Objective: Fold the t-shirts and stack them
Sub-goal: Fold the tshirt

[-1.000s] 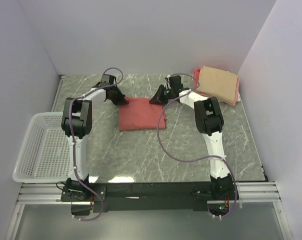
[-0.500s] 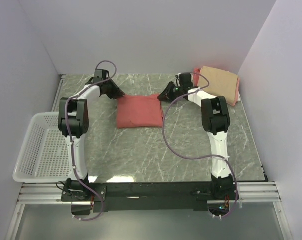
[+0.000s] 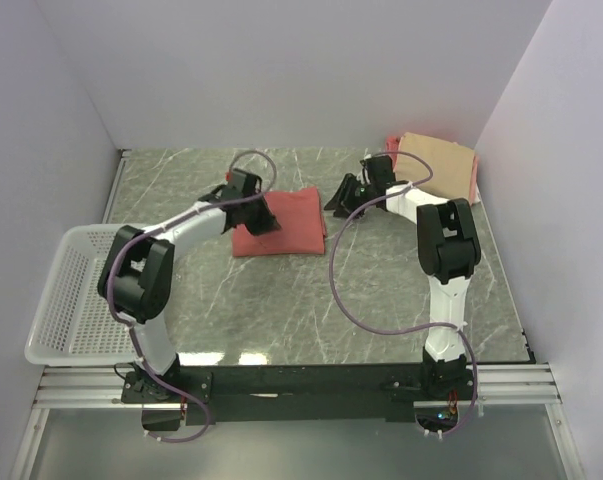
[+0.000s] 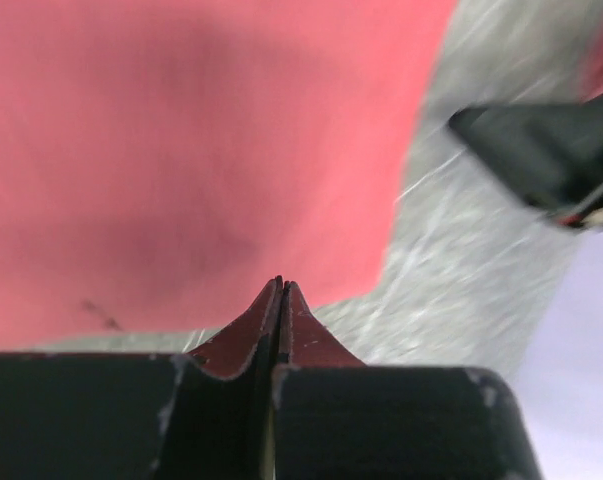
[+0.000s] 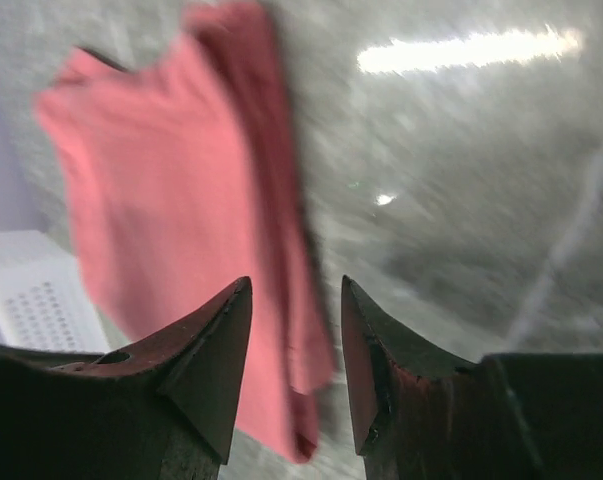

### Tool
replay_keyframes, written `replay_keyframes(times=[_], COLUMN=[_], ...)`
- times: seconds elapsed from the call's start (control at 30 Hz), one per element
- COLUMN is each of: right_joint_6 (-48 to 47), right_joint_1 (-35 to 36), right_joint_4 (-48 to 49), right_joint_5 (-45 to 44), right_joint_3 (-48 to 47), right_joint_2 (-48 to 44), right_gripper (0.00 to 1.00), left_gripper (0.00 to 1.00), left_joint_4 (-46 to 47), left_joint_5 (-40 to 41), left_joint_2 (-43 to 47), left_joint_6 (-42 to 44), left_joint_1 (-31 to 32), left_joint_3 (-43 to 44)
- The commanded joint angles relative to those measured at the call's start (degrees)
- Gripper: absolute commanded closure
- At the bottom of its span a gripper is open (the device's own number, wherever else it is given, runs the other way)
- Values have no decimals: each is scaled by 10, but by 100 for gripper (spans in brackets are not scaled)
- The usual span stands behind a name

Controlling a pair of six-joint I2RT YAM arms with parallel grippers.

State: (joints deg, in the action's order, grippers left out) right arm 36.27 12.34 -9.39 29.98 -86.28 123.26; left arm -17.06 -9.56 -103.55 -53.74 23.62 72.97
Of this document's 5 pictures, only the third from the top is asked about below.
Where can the white plastic laundry basket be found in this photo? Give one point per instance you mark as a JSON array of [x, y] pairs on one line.
[[72, 326]]

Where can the folded pink t shirt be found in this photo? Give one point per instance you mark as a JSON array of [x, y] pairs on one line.
[[391, 145]]

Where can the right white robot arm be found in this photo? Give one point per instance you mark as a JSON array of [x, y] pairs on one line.
[[448, 251]]

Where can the red t shirt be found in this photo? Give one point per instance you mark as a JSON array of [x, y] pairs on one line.
[[302, 227]]

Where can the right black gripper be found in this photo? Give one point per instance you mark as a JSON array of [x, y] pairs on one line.
[[344, 195]]

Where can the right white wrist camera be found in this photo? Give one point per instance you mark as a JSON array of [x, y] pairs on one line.
[[363, 176]]

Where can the folded beige t shirt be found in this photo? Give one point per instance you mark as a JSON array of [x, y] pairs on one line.
[[406, 168]]

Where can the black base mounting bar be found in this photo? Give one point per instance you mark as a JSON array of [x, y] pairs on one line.
[[244, 393]]

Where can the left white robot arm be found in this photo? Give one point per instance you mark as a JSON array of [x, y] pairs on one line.
[[136, 280]]

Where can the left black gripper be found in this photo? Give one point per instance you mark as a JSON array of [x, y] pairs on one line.
[[267, 222]]

